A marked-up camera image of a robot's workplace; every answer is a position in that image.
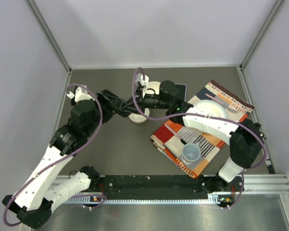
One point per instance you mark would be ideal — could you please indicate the large green bowl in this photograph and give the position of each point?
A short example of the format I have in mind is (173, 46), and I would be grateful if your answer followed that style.
(153, 87)

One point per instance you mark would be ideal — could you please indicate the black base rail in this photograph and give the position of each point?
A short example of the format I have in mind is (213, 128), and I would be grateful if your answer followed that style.
(153, 187)

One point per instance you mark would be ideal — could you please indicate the grey cup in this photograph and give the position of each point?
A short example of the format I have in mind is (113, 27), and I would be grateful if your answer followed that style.
(190, 153)

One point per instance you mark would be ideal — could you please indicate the small cream bowl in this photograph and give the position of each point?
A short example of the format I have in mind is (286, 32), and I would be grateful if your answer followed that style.
(137, 118)

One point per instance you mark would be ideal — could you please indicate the phone with lilac case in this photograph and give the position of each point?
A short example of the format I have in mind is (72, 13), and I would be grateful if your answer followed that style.
(182, 91)

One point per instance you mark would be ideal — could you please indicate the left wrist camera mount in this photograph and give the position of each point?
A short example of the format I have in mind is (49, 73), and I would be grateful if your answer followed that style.
(78, 95)

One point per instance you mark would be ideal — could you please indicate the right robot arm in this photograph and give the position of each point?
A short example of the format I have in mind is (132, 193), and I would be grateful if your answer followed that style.
(244, 137)

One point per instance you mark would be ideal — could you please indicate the white plate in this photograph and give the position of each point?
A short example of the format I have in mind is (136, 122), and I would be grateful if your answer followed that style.
(210, 107)

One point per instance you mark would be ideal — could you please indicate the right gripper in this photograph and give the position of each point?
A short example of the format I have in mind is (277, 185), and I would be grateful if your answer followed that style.
(138, 95)

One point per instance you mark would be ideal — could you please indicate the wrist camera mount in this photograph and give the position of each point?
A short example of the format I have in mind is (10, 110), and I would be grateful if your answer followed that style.
(78, 95)
(143, 80)

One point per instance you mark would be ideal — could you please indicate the orange patterned cloth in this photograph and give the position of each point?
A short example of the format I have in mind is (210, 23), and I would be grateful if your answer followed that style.
(208, 143)

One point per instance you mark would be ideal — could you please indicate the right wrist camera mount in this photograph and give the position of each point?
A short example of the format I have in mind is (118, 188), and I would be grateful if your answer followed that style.
(143, 80)

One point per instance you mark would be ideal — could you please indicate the pink handled fork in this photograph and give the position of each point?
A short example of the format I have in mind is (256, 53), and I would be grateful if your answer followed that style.
(225, 104)

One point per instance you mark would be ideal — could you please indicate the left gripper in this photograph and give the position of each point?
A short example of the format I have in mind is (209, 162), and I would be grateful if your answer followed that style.
(112, 105)

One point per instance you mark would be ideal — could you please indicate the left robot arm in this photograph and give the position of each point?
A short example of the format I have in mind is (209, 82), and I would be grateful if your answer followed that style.
(36, 200)

